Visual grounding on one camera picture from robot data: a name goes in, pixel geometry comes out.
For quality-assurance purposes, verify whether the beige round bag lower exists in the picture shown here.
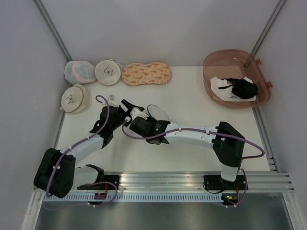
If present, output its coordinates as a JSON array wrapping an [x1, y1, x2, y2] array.
[[60, 83, 92, 115]]

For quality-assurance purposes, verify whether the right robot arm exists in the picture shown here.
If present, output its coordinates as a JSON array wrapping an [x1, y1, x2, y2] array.
[[129, 117, 245, 189]]

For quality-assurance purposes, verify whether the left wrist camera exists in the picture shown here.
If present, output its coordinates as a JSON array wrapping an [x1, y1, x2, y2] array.
[[107, 95, 118, 107]]

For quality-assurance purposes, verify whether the beige round bag upper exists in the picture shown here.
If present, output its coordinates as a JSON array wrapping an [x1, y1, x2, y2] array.
[[94, 59, 123, 86]]

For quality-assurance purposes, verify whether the purple cable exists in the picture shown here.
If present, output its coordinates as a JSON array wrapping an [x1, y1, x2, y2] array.
[[43, 95, 118, 210], [121, 119, 265, 209]]

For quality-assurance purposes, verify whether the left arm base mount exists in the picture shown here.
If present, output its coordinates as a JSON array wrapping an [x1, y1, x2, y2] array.
[[94, 175, 120, 191]]

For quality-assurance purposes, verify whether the black bra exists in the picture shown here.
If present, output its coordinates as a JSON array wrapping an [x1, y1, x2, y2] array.
[[224, 78, 258, 99]]

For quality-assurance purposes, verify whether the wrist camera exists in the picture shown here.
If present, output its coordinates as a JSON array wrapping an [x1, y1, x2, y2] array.
[[107, 95, 118, 107], [125, 107, 149, 122]]

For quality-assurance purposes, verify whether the beige round bag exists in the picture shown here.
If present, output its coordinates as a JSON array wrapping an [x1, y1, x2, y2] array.
[[94, 59, 123, 86], [60, 83, 92, 115]]

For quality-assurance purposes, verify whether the white mesh bag pink trim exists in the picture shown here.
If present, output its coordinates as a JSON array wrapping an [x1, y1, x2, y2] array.
[[64, 61, 96, 84]]

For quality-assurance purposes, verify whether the pink translucent plastic basket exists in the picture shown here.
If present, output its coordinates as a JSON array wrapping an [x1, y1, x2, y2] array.
[[203, 49, 272, 108]]

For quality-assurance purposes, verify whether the white slotted cable duct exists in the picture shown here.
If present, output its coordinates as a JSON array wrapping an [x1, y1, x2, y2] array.
[[44, 192, 223, 203]]

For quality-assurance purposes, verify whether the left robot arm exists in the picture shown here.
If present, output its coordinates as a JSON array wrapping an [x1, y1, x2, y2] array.
[[34, 99, 145, 198]]

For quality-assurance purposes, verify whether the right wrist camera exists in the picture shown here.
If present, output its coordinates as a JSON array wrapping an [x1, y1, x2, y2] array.
[[125, 107, 149, 122]]

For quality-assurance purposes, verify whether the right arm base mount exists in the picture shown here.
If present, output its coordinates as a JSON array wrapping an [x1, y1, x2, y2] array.
[[203, 175, 247, 194]]

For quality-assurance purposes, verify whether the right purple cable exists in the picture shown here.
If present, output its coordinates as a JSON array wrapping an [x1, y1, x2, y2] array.
[[121, 119, 265, 209]]

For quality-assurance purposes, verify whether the white mesh bag blue zipper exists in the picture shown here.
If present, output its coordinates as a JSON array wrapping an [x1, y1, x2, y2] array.
[[146, 104, 170, 121]]

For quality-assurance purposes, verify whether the white bra in basket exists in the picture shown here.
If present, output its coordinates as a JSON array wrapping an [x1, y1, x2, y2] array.
[[210, 77, 256, 102]]

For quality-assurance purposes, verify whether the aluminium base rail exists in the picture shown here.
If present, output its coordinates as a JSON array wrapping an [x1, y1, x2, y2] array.
[[105, 171, 294, 193]]

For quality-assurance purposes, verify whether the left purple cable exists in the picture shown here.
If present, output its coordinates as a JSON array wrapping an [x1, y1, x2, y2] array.
[[43, 95, 118, 210]]

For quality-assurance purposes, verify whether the orange floral fabric pouch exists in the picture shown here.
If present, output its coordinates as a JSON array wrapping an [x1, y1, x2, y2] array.
[[121, 62, 172, 86]]

